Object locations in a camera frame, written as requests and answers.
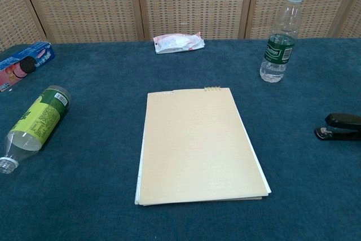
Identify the black stapler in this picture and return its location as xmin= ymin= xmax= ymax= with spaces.
xmin=314 ymin=112 xmax=361 ymax=141

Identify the tan spiral notebook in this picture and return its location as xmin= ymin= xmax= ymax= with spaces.
xmin=134 ymin=85 xmax=272 ymax=207

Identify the white pink snack packet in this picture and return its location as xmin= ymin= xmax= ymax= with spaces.
xmin=152 ymin=32 xmax=205 ymax=54

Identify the woven rattan folding screen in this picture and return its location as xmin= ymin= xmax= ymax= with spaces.
xmin=0 ymin=0 xmax=361 ymax=52

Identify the clear water bottle green label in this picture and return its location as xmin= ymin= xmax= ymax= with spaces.
xmin=259 ymin=0 xmax=306 ymax=83

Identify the blue table cloth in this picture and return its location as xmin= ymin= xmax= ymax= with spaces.
xmin=0 ymin=37 xmax=361 ymax=241

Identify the empty bottle lime green label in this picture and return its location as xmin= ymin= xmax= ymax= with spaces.
xmin=0 ymin=85 xmax=71 ymax=174

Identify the blue cookie box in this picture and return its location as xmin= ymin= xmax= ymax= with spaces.
xmin=0 ymin=41 xmax=55 ymax=93

